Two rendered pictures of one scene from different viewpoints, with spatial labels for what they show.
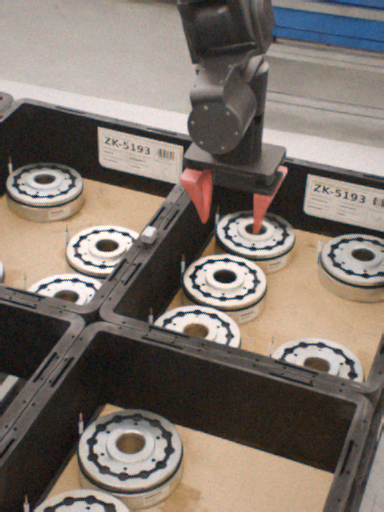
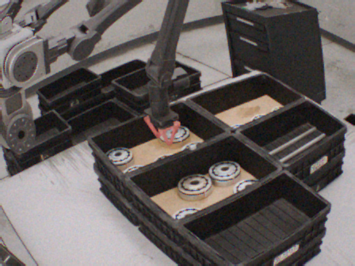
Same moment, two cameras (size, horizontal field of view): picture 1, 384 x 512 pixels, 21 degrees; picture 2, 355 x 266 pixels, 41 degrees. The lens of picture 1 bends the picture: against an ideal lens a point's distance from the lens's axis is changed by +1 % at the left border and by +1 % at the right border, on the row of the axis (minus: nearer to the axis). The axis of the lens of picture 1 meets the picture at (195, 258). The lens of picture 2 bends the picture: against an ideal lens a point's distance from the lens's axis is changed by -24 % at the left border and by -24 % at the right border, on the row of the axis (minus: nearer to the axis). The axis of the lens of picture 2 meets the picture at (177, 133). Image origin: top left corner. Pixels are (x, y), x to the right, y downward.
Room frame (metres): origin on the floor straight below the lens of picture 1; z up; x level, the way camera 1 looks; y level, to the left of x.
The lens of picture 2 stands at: (2.17, 1.14, 1.93)
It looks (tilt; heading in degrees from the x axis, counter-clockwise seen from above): 30 degrees down; 223
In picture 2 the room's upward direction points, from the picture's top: 7 degrees counter-clockwise
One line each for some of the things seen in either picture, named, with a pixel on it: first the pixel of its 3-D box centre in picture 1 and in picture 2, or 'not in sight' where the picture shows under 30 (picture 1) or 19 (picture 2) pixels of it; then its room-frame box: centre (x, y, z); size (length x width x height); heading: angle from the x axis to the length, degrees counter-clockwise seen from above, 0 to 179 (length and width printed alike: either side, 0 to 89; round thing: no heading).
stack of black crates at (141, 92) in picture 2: not in sight; (159, 112); (0.06, -0.93, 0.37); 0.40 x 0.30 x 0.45; 165
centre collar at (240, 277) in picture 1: (224, 278); not in sight; (0.96, -0.04, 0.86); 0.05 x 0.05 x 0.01
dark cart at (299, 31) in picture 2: not in sight; (280, 58); (-0.84, -0.63, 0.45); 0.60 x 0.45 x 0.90; 165
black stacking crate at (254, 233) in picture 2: not in sight; (261, 232); (1.14, 0.47, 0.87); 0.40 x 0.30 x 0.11; 161
